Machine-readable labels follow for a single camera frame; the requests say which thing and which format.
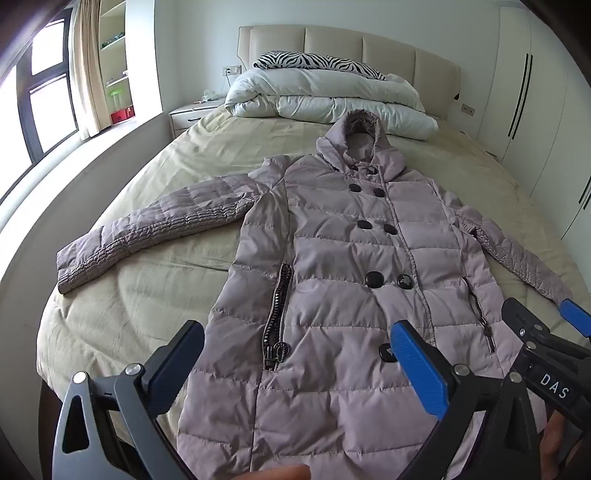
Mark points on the white wall shelf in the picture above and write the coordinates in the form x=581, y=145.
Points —
x=115, y=60

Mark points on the beige padded headboard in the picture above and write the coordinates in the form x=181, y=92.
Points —
x=351, y=44

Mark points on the white folded duvet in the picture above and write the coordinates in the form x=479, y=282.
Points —
x=323, y=94

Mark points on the white object on nightstand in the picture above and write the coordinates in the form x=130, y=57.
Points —
x=213, y=96

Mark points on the bed with beige sheet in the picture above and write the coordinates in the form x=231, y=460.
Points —
x=161, y=207

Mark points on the wall socket beside nightstand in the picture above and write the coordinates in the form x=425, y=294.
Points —
x=232, y=70

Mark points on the white nightstand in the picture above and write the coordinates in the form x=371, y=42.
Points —
x=189, y=115

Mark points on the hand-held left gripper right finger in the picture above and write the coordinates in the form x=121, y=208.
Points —
x=420, y=369

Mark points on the red box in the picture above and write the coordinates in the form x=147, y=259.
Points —
x=123, y=114

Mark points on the beige curtain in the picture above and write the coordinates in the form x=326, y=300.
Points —
x=90, y=74

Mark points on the black framed window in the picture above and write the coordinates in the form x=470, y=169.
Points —
x=41, y=92

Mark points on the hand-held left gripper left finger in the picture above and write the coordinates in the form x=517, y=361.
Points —
x=166, y=374

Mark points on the person's left hand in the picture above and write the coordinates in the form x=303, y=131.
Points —
x=281, y=473

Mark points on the person's right hand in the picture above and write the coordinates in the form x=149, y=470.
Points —
x=558, y=438

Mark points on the zebra print pillow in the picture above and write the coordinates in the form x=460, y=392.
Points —
x=318, y=61

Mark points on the mauve quilted hooded coat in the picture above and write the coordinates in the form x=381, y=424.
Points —
x=341, y=277

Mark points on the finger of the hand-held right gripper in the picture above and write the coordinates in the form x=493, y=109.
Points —
x=577, y=314
x=521, y=318

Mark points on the white wardrobe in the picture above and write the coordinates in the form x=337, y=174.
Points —
x=540, y=106

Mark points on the green lamp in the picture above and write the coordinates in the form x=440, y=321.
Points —
x=114, y=96

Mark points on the wall socket beside wardrobe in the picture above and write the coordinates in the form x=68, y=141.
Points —
x=468, y=109

